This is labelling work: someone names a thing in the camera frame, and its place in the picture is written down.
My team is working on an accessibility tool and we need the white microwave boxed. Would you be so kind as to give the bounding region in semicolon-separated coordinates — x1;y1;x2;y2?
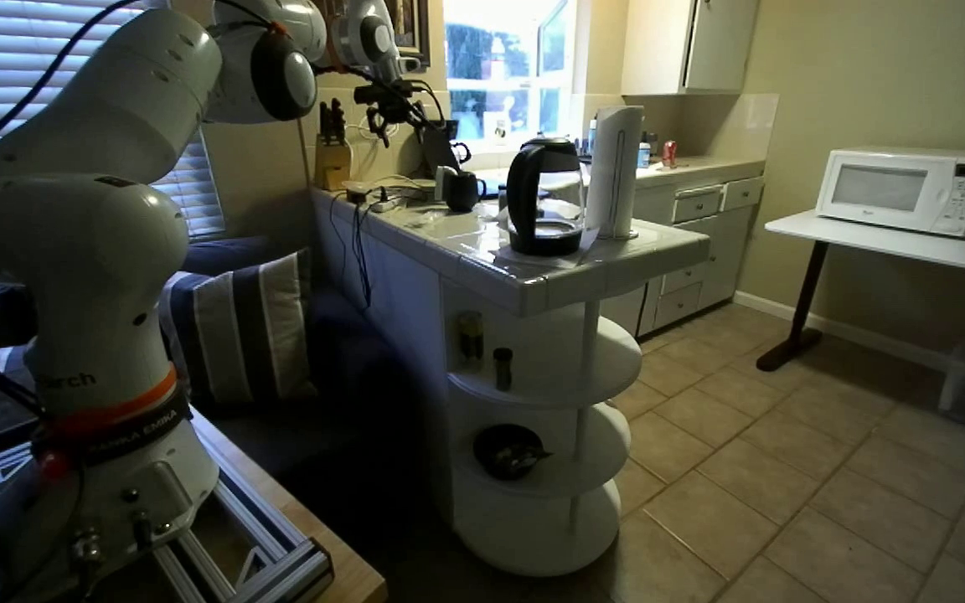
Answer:
815;148;965;238

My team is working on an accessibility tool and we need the dark blue sofa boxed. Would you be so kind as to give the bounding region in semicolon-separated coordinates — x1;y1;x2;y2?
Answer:
0;232;419;530

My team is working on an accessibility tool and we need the wooden knife block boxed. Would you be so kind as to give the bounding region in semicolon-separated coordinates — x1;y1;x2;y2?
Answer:
314;99;351;191

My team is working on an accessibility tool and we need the black coffee maker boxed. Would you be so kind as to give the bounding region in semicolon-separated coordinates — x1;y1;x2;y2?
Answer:
415;121;473;178

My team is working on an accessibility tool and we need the dark green mug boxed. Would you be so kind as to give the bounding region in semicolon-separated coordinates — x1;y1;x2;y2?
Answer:
438;169;479;214

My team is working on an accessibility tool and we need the striped cushion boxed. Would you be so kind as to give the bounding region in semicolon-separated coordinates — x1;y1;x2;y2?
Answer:
162;252;312;408

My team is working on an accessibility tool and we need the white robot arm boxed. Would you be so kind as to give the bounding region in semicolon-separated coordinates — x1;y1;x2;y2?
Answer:
0;0;401;603

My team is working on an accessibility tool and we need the white microwave table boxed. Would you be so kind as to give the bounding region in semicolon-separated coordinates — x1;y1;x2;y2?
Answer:
753;208;965;375

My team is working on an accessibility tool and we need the white paper towel roll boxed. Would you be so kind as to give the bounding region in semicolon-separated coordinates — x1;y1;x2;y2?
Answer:
585;106;642;242

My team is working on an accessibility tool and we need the white upper cabinet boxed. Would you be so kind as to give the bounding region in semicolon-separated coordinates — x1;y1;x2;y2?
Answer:
620;0;762;96

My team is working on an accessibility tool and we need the black electric kettle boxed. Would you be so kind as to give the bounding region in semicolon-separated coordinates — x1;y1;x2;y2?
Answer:
501;136;583;259

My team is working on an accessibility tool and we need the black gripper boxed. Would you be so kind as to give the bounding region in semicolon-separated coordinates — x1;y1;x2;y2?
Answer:
351;79;424;134

